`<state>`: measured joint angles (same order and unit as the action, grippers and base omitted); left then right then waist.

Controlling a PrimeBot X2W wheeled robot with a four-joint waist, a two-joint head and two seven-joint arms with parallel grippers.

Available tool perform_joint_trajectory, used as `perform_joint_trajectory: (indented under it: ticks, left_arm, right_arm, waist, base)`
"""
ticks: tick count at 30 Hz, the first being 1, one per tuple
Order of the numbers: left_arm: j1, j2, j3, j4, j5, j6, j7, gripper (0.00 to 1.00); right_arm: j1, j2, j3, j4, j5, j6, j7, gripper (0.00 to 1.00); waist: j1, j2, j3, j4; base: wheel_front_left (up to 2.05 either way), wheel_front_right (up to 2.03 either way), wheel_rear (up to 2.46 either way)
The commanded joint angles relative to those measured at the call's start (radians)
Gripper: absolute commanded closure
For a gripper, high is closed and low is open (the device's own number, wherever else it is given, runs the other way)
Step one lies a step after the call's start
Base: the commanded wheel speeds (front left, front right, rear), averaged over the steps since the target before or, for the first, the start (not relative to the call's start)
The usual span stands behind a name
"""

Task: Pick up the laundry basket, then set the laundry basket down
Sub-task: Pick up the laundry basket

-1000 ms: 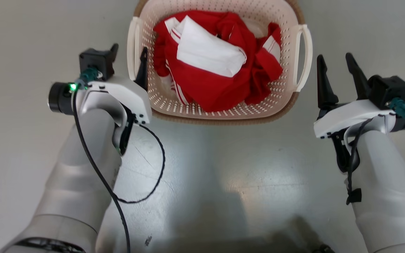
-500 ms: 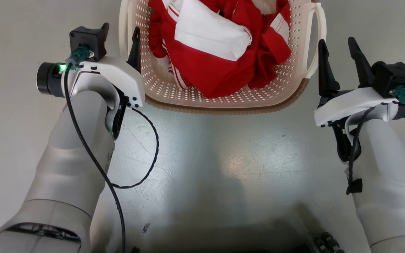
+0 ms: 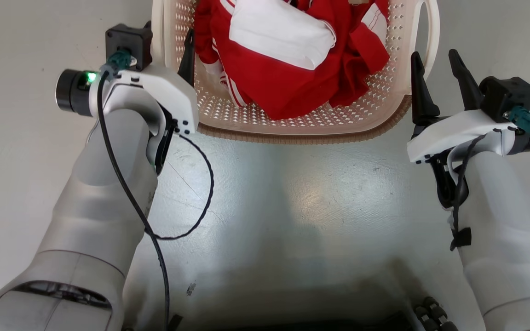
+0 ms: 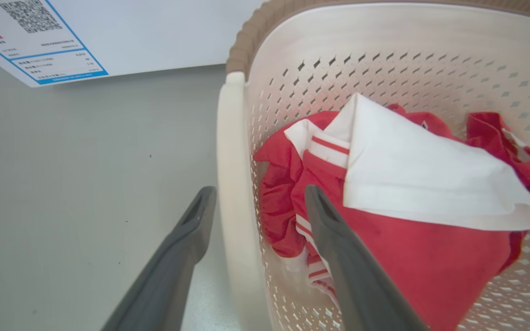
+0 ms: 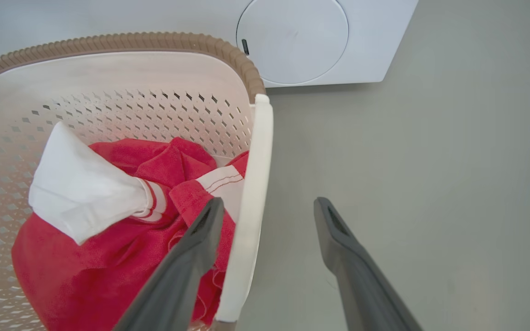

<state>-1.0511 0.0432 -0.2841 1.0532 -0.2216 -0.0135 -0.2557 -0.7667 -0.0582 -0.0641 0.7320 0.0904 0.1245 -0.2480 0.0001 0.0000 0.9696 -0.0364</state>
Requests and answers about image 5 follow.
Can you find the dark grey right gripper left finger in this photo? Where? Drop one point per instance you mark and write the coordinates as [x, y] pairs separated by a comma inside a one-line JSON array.
[[177, 276]]

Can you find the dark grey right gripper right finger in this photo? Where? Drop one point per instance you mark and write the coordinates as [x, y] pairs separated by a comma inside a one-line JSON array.
[[361, 285]]

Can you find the white perforated laundry basket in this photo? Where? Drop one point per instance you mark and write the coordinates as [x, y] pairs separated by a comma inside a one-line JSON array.
[[108, 82]]

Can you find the round white washing machine door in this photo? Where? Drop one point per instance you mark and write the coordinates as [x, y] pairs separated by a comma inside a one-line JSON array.
[[292, 41]]

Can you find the white washing machine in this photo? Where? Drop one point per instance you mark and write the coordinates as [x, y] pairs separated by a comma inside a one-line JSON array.
[[375, 50]]

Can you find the red and white garment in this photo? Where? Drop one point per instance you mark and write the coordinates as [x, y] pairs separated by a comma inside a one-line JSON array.
[[104, 257]]

